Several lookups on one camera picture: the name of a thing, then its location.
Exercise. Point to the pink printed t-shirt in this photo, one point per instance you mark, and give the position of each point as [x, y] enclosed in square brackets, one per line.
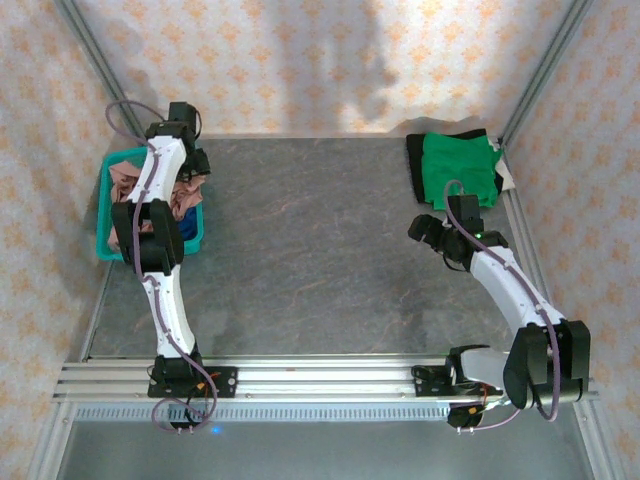
[122, 177]

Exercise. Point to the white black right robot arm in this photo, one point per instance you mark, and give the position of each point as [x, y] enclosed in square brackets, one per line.
[505, 285]

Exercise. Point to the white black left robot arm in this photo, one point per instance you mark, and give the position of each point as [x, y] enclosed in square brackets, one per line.
[167, 310]

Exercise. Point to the blue t-shirt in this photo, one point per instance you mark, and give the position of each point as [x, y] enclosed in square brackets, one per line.
[189, 225]

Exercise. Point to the green folded t-shirt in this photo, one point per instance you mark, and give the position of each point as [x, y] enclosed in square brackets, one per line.
[460, 160]

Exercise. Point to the white folded t-shirt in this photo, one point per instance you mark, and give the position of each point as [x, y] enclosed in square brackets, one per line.
[505, 175]

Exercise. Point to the teal plastic basket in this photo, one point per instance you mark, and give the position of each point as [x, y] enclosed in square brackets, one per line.
[102, 235]

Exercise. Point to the aluminium table rear rail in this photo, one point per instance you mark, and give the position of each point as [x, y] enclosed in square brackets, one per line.
[300, 135]

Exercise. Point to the aluminium frame post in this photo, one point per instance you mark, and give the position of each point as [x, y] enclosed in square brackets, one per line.
[545, 65]
[100, 65]

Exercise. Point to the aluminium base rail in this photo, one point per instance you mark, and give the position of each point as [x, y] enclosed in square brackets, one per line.
[325, 380]

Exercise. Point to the aluminium frame leg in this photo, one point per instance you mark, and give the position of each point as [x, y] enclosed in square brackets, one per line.
[597, 445]
[50, 445]

